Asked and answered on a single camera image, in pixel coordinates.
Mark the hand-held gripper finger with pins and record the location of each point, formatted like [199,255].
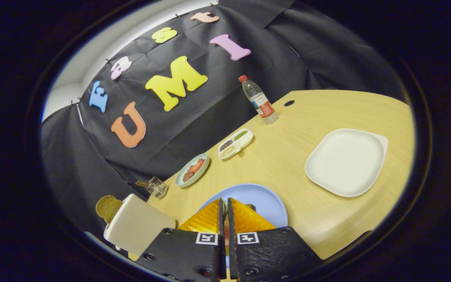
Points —
[221,221]
[231,221]

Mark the brown toast bread slice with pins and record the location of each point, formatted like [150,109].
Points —
[108,207]

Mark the blue plate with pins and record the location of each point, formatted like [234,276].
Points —
[260,199]

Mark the light green plate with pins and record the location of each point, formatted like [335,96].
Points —
[179,181]

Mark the red meat slices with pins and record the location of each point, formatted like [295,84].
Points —
[194,169]

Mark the white divided condiment tray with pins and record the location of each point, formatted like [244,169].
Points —
[236,145]

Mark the white toaster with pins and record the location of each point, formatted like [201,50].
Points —
[139,225]

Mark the brown wooden chopsticks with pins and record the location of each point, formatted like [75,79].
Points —
[142,183]

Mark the clear plastic water bottle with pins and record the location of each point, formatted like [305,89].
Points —
[260,100]

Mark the white square plate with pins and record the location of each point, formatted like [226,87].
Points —
[347,162]

